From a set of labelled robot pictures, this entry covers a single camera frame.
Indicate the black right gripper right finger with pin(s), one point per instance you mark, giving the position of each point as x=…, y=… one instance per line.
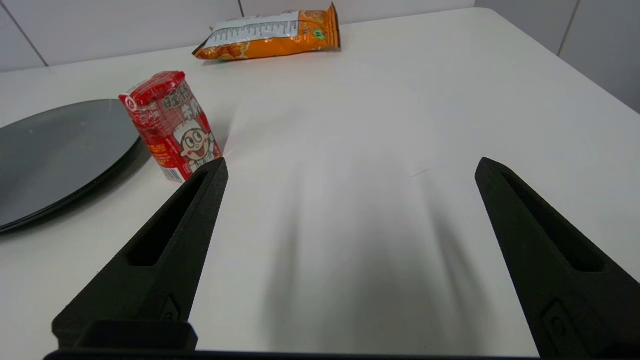
x=555, y=285

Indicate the orange snack bag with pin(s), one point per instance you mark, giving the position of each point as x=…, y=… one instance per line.
x=270, y=35

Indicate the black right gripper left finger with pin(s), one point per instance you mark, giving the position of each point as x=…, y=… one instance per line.
x=150, y=280

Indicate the dark grey round plate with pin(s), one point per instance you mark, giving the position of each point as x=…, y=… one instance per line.
x=55, y=155

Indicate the red milk carton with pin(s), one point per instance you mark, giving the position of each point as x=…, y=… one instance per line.
x=172, y=127

